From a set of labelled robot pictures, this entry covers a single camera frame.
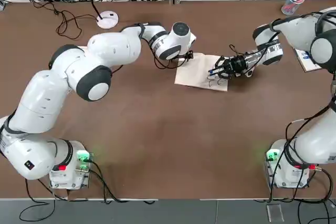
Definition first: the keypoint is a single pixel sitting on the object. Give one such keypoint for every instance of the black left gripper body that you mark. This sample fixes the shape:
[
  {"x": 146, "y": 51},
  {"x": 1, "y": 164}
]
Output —
[{"x": 181, "y": 58}]

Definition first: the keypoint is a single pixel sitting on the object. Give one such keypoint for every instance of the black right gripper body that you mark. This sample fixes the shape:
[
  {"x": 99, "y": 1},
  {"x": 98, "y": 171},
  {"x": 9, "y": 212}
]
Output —
[{"x": 239, "y": 64}]

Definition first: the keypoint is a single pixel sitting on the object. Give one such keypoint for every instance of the white marker pen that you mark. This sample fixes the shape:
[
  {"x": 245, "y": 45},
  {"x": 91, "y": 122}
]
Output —
[{"x": 211, "y": 71}]

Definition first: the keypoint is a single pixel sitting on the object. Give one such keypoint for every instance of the cream paper notebook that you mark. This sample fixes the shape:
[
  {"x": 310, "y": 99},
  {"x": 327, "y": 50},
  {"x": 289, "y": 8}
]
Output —
[{"x": 191, "y": 74}]

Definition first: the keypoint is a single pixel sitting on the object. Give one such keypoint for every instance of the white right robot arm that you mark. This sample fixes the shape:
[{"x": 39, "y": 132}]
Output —
[{"x": 296, "y": 30}]

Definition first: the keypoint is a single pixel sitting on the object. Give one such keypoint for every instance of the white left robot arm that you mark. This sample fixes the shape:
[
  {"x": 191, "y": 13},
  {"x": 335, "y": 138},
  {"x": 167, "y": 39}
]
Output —
[{"x": 110, "y": 48}]

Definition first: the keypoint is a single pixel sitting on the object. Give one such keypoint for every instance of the white book with blue print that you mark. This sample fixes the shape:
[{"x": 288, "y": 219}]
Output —
[{"x": 305, "y": 62}]

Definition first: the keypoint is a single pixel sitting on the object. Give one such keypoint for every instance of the clear pen cup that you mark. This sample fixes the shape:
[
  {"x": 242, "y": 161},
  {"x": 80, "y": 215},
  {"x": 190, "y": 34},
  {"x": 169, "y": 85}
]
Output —
[{"x": 290, "y": 6}]

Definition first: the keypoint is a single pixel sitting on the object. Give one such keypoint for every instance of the white desk lamp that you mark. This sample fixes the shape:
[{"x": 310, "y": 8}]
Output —
[{"x": 107, "y": 20}]

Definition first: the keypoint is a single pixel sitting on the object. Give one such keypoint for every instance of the metal floor socket plate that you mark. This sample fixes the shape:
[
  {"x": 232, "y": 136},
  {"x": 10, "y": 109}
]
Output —
[{"x": 275, "y": 213}]

